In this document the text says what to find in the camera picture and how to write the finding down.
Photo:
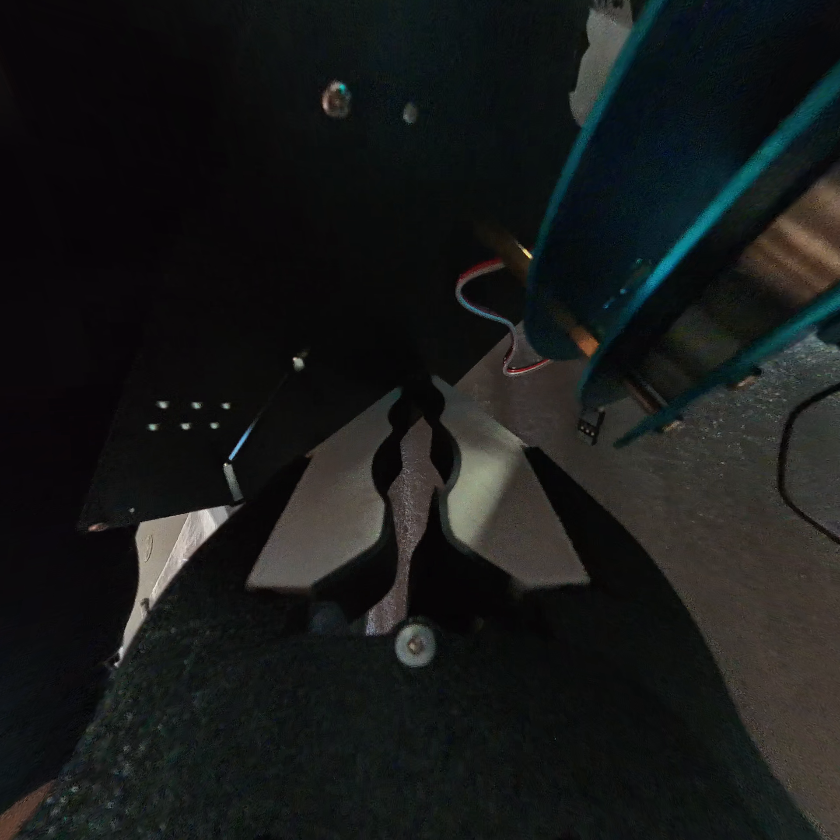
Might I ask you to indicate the grey desk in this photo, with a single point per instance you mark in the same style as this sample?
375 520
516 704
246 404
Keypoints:
722 525

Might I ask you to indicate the black acrylic base plate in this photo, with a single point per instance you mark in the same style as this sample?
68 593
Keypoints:
184 459

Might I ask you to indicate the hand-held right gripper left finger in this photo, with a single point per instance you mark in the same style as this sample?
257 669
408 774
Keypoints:
321 525

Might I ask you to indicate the blue acrylic toy robot arm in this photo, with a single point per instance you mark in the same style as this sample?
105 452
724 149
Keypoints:
656 131

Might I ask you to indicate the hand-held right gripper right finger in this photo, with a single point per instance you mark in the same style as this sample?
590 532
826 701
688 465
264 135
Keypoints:
505 512

